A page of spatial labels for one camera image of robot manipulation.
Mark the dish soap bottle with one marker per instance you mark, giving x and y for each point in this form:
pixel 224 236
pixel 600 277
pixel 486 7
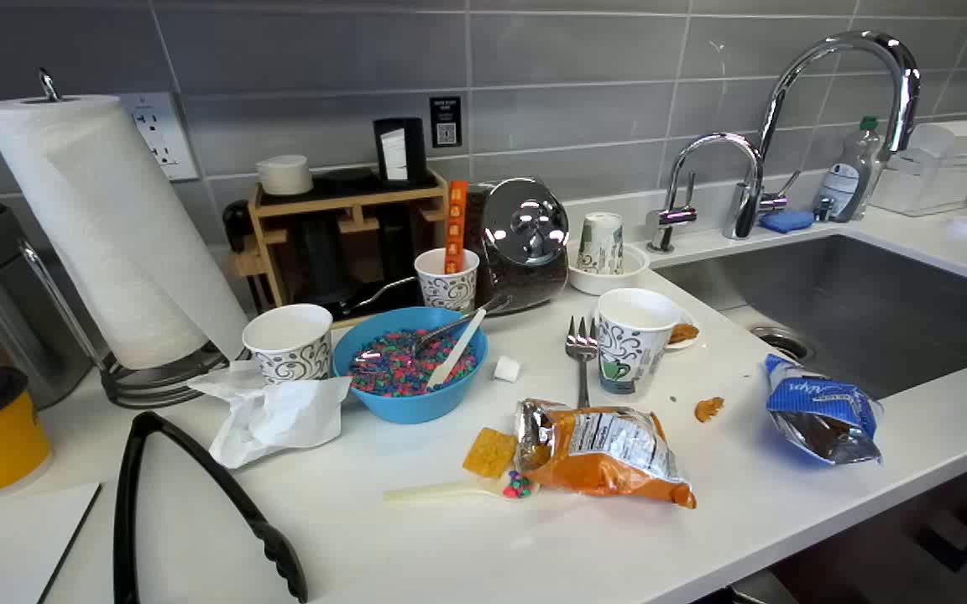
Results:
pixel 856 172

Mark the green patterned paper coffee cup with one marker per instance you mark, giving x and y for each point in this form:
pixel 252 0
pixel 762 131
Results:
pixel 634 333

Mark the white paper sheet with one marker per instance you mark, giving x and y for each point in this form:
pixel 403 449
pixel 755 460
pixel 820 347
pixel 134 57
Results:
pixel 36 542

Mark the white saucer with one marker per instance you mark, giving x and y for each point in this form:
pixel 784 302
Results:
pixel 600 283

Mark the orange stick packet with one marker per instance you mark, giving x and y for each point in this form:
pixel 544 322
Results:
pixel 454 227

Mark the white wall outlet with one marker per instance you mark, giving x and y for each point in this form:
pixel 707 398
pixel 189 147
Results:
pixel 161 126

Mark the white plastic spoon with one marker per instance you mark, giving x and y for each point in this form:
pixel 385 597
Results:
pixel 441 375

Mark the orange cracker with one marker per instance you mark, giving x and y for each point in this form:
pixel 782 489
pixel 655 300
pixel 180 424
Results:
pixel 492 455

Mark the orange food crumb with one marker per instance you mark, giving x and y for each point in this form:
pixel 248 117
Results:
pixel 707 408

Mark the stainless steel canister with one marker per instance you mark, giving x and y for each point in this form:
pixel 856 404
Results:
pixel 33 329

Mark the small chrome faucet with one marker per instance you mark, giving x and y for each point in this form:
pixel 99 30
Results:
pixel 680 190

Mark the blue sponge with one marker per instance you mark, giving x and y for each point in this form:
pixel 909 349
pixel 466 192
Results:
pixel 790 219

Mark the stainless steel sink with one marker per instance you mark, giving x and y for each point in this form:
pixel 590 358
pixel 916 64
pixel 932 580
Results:
pixel 840 307

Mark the black napkin dispenser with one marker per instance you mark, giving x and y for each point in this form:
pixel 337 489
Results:
pixel 402 147

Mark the clear plastic container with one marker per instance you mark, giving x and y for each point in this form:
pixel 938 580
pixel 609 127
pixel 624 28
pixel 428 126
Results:
pixel 928 177

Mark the metal paper towel holder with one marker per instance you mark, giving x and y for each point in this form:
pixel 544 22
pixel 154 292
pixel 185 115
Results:
pixel 134 388

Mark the paper cup with orange stick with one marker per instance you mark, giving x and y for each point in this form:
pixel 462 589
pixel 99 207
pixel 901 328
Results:
pixel 447 291

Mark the white paper towel roll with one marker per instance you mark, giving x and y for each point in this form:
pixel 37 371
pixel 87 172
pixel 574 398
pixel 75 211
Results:
pixel 119 230

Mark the paper cup on saucer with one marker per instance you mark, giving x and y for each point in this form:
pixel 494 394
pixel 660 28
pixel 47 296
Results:
pixel 604 241

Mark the tall chrome faucet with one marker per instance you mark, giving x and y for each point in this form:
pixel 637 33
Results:
pixel 870 71

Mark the blue cereal bowl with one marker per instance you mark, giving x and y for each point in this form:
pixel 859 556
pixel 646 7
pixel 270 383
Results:
pixel 390 375

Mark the crumpled white napkin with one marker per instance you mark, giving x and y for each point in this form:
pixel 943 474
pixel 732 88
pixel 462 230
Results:
pixel 270 417

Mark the white sugar cube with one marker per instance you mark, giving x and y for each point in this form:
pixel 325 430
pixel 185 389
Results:
pixel 507 371

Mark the black patterned paper cup left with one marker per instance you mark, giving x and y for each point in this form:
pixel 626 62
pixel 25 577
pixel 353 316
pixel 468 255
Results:
pixel 291 340

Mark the black tongs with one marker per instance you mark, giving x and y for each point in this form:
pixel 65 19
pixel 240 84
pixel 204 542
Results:
pixel 171 482

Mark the wooden organizer rack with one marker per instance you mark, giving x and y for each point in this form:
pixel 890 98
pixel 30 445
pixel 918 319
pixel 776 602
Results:
pixel 347 241

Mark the silver fork on counter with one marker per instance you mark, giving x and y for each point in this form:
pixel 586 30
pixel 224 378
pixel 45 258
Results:
pixel 584 347

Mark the small cookie by cup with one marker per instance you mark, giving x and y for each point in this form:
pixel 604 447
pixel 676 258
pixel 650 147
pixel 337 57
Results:
pixel 682 337

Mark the blue snack bag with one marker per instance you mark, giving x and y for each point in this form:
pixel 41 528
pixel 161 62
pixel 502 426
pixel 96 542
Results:
pixel 824 417

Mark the small white cup on rack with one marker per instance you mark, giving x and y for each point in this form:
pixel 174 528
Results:
pixel 284 177

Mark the orange chip bag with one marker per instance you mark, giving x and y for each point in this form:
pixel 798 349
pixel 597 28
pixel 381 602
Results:
pixel 600 449

